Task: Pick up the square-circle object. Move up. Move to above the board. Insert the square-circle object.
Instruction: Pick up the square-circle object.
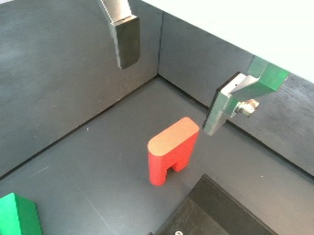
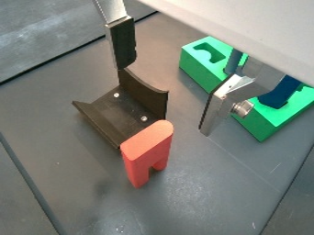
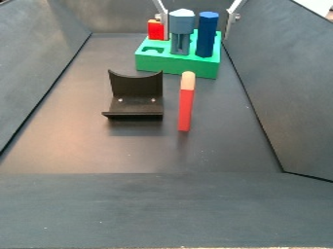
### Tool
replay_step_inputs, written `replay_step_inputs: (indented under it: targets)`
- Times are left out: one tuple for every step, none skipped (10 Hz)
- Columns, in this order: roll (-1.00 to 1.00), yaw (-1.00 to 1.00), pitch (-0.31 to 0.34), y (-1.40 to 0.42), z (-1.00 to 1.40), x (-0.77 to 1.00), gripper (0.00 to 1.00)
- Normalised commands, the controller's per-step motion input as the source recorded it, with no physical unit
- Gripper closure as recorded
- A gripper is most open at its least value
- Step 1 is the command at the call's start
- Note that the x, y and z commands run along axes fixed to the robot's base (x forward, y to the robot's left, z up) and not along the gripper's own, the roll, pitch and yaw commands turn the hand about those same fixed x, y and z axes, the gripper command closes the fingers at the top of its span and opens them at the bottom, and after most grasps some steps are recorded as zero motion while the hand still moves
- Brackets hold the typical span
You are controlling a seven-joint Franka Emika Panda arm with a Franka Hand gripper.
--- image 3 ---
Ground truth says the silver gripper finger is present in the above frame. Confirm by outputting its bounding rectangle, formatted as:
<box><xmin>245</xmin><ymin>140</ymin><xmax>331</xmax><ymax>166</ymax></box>
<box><xmin>152</xmin><ymin>0</ymin><xmax>168</xmax><ymax>41</ymax></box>
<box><xmin>223</xmin><ymin>0</ymin><xmax>246</xmax><ymax>39</ymax></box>

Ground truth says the red square-circle peg object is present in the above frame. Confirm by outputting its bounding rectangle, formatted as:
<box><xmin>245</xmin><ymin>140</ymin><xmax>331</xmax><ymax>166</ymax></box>
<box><xmin>178</xmin><ymin>71</ymin><xmax>195</xmax><ymax>131</ymax></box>

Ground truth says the green shape sorting board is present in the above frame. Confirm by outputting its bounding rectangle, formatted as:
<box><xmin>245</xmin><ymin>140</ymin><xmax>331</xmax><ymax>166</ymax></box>
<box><xmin>134</xmin><ymin>30</ymin><xmax>220</xmax><ymax>79</ymax></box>

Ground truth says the small red block peg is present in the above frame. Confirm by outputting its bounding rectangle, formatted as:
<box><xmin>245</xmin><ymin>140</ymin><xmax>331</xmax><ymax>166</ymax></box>
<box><xmin>147</xmin><ymin>19</ymin><xmax>164</xmax><ymax>40</ymax></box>

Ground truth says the light blue pentagon peg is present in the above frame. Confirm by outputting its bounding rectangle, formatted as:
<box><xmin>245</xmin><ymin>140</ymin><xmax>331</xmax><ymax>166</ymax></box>
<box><xmin>168</xmin><ymin>9</ymin><xmax>195</xmax><ymax>55</ymax></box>

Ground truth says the dark blue octagon peg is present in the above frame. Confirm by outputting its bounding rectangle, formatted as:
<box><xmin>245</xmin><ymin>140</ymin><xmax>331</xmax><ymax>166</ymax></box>
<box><xmin>195</xmin><ymin>12</ymin><xmax>218</xmax><ymax>57</ymax></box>

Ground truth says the black curved holder stand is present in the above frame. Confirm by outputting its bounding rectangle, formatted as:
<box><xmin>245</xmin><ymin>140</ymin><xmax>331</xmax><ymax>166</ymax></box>
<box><xmin>101</xmin><ymin>70</ymin><xmax>164</xmax><ymax>119</ymax></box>

